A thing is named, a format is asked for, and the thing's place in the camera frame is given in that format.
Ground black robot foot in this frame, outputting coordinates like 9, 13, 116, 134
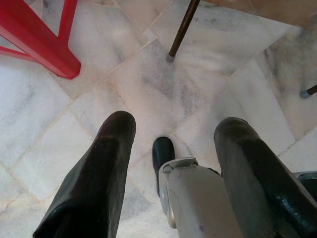
152, 136, 176, 179

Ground dark metal table leg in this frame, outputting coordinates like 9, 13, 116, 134
167, 0, 200, 62
300, 84, 317, 99

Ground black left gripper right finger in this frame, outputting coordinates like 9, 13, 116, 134
213, 117, 317, 238

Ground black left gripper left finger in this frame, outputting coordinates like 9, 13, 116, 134
33, 110, 137, 238

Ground red plastic stool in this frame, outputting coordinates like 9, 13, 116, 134
0, 0, 82, 80

